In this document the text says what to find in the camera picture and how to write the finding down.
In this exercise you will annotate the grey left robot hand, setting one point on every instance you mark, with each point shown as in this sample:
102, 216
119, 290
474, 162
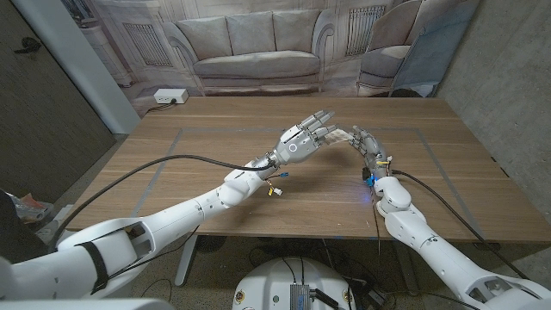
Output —
297, 146

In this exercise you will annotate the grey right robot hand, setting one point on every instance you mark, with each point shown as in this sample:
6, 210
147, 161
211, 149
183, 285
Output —
373, 150

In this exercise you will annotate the postage stamp sheet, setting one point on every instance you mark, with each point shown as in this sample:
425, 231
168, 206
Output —
340, 137

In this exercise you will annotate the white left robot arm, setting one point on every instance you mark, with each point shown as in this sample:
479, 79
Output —
181, 215

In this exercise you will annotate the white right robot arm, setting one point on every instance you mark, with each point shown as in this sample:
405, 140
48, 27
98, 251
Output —
422, 237

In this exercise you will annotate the black rounded object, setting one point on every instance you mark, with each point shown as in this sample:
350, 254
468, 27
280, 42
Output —
404, 93

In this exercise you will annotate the printed sofa room backdrop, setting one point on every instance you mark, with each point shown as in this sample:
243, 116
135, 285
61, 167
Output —
258, 43

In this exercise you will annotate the grey table leg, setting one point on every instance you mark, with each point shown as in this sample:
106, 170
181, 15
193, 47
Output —
406, 267

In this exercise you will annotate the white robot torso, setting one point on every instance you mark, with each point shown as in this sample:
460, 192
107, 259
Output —
275, 280

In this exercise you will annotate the white power strip box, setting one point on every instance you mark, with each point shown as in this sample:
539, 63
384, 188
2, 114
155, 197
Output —
170, 95

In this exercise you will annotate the black power adapter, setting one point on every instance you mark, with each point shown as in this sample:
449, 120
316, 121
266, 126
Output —
376, 297

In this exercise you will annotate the silver finned box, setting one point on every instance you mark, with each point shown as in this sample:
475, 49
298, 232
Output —
299, 297

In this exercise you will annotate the white table leg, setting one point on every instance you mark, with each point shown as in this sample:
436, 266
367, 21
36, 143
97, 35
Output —
187, 262

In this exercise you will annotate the dark wooden door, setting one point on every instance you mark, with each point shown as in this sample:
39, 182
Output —
43, 120

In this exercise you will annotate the grey sneakers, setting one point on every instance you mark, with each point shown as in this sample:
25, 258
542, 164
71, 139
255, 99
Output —
30, 208

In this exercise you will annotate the person's black trouser leg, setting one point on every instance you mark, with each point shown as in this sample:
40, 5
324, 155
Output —
17, 241

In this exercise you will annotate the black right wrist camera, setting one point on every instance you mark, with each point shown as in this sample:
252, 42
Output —
367, 176

